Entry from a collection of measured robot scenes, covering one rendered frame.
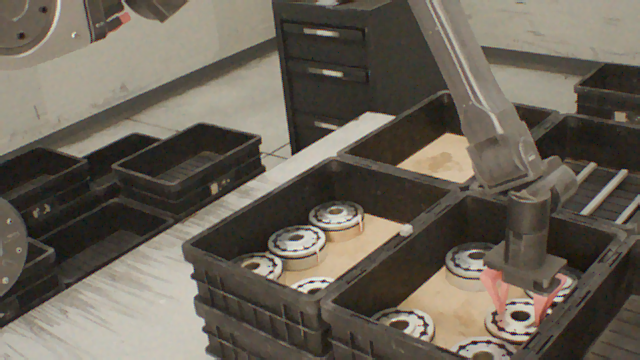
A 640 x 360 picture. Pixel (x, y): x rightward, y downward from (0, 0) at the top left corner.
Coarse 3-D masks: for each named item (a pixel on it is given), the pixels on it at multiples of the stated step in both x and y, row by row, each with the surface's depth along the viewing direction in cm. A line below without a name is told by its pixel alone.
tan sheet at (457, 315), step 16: (432, 288) 129; (448, 288) 128; (512, 288) 126; (400, 304) 126; (416, 304) 125; (432, 304) 125; (448, 304) 124; (464, 304) 124; (480, 304) 123; (432, 320) 121; (448, 320) 121; (464, 320) 120; (480, 320) 120; (448, 336) 117; (464, 336) 117; (480, 336) 116
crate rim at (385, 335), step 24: (432, 216) 130; (552, 216) 126; (408, 240) 124; (624, 240) 117; (600, 264) 112; (336, 288) 114; (336, 312) 109; (552, 312) 103; (360, 336) 107; (384, 336) 104; (408, 336) 102
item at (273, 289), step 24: (312, 168) 151; (384, 168) 148; (456, 192) 136; (240, 216) 138; (192, 240) 131; (192, 264) 129; (216, 264) 124; (360, 264) 119; (264, 288) 118; (288, 288) 115; (312, 312) 113
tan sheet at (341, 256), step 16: (368, 224) 150; (384, 224) 149; (400, 224) 148; (352, 240) 145; (368, 240) 145; (384, 240) 144; (336, 256) 141; (352, 256) 140; (288, 272) 138; (304, 272) 137; (320, 272) 137; (336, 272) 136
